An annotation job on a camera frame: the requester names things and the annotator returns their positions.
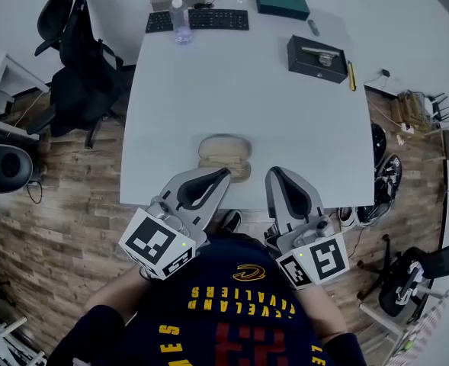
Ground patterned cloth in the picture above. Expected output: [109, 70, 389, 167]
[397, 299, 449, 366]

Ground person's left forearm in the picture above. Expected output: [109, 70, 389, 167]
[86, 267, 152, 323]

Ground stack of cardboard pieces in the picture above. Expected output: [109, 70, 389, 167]
[390, 91, 433, 131]

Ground black office chair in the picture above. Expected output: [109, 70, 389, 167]
[357, 234, 449, 318]
[25, 0, 133, 150]

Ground black keyboard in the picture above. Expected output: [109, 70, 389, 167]
[145, 8, 250, 34]

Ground pink label water bottle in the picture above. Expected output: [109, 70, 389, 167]
[168, 0, 194, 46]

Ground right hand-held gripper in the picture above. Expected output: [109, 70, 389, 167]
[265, 166, 351, 290]

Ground white side desk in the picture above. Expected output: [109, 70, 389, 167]
[0, 53, 52, 141]

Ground black open box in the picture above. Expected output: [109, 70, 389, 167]
[287, 34, 349, 85]

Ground white router black antennas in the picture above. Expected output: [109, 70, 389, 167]
[425, 92, 449, 124]

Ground small white box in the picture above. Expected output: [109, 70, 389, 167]
[338, 206, 357, 231]

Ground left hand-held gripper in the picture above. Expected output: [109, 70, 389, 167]
[117, 167, 233, 281]

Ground dark green box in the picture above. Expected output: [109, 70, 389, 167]
[255, 0, 311, 21]

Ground tan glasses case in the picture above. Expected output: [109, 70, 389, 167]
[197, 133, 253, 185]

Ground metal clamp tool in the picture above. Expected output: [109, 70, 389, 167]
[301, 46, 342, 67]

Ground person's dark jersey torso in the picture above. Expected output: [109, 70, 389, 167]
[47, 233, 366, 366]

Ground person's right forearm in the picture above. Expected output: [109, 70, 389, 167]
[294, 284, 349, 345]

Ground white spare hand-held gripper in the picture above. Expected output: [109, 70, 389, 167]
[395, 260, 429, 307]

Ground person's black shoe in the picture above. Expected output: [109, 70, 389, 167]
[222, 208, 243, 234]

